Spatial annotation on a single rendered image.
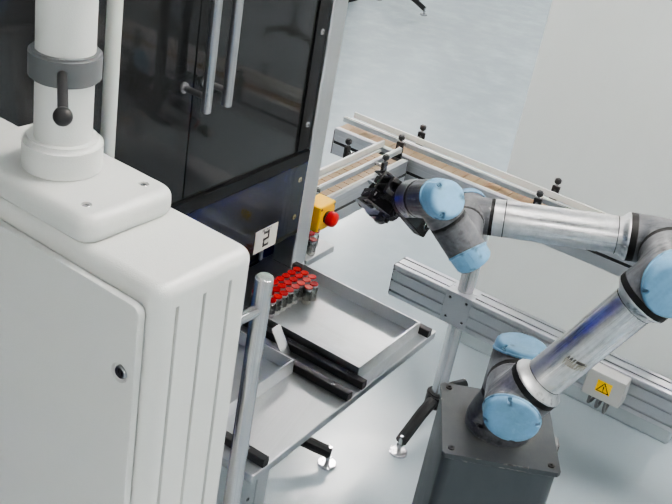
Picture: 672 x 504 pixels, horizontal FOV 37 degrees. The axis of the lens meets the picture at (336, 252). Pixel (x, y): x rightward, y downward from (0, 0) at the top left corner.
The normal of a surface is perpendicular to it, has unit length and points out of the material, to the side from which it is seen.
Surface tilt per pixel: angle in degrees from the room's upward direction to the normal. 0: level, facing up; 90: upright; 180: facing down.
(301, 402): 0
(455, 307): 90
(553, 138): 90
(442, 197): 63
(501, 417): 97
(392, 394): 0
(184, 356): 90
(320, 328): 0
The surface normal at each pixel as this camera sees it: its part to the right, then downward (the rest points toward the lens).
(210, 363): 0.80, 0.40
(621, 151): -0.56, 0.32
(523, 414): -0.29, 0.53
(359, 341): 0.16, -0.86
